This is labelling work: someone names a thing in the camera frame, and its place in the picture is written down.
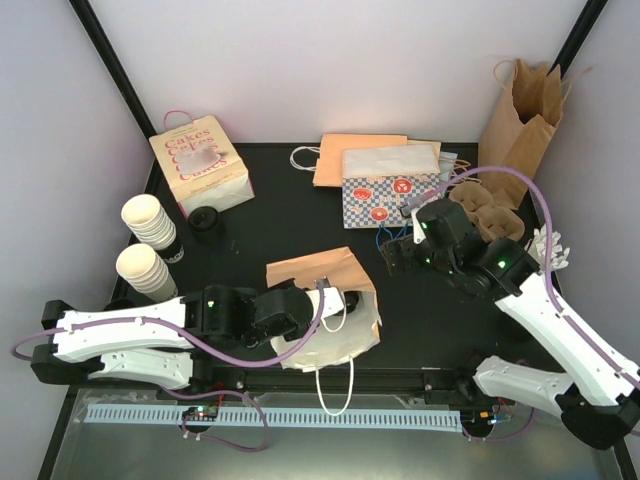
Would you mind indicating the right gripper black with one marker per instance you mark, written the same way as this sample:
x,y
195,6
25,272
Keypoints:
x,y
393,257

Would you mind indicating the orange paper bag white handles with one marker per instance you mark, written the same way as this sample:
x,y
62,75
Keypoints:
x,y
337,340

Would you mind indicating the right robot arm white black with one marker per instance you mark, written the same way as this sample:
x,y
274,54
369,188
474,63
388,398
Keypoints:
x,y
596,395

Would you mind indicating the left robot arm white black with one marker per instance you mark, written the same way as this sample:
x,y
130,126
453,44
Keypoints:
x,y
171,343

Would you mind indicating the black coffee cup lid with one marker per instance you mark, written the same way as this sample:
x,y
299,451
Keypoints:
x,y
206,225

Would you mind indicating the blue checkered paper bag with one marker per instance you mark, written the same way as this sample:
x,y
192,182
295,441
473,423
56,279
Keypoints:
x,y
376,182

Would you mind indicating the flat orange paper bag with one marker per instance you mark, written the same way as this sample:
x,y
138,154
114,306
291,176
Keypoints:
x,y
328,168

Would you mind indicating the white wrapped straws in cup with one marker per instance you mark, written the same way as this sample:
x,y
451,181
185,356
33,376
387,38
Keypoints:
x,y
547,250

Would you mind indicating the tall brown paper bag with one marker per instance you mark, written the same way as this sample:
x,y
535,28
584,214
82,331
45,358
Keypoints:
x,y
525,118

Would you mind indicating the Cakes printed paper bag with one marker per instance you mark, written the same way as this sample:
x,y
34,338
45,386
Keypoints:
x,y
201,166

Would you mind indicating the upper stack of paper cups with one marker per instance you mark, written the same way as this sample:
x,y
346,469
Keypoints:
x,y
148,221

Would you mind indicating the stack of paper cups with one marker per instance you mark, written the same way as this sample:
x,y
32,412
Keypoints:
x,y
142,268
148,221

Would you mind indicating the lower stack of paper cups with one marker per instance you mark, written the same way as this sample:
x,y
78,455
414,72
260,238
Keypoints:
x,y
142,268

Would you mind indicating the black cup lid stack left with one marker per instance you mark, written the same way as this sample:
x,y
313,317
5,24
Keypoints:
x,y
119,304

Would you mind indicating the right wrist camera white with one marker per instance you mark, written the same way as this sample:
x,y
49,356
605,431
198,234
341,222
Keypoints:
x,y
409,209

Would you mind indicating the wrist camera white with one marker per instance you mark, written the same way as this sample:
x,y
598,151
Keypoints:
x,y
326,300
409,209

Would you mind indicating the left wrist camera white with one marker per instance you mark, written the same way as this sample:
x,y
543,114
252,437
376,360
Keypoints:
x,y
326,300

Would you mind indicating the flat kraft bag brown handles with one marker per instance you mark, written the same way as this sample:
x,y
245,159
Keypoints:
x,y
449,163

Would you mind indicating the white slotted cable duct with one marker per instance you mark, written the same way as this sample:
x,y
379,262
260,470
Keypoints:
x,y
232,416

